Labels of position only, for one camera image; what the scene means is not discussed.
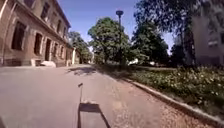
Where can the large green tree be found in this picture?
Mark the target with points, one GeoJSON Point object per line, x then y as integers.
{"type": "Point", "coordinates": [106, 40]}
{"type": "Point", "coordinates": [150, 43]}

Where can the dark street lamp pole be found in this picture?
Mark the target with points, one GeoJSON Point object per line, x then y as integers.
{"type": "Point", "coordinates": [119, 36]}

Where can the pale stone block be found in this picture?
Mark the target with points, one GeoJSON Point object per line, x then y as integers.
{"type": "Point", "coordinates": [47, 63]}

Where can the stone kerb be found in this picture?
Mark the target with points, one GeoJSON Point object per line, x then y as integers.
{"type": "Point", "coordinates": [166, 100]}

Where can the grey asphalt path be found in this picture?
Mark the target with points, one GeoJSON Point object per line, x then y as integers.
{"type": "Point", "coordinates": [46, 96]}

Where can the overhanging dark tree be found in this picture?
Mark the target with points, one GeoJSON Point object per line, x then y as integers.
{"type": "Point", "coordinates": [166, 13]}

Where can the brown brick building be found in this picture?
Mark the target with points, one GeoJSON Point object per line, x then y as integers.
{"type": "Point", "coordinates": [30, 33]}

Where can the pale building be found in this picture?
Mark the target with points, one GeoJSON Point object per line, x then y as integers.
{"type": "Point", "coordinates": [208, 36]}

